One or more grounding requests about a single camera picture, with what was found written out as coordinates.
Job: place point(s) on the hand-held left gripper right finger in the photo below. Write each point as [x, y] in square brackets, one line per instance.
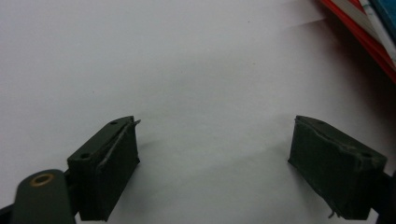
[336, 168]

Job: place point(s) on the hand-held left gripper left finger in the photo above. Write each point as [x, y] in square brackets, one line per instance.
[102, 168]

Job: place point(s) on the red picture book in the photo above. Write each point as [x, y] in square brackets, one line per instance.
[385, 67]
[367, 43]

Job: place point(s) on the blue picture book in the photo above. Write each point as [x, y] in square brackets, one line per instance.
[389, 12]

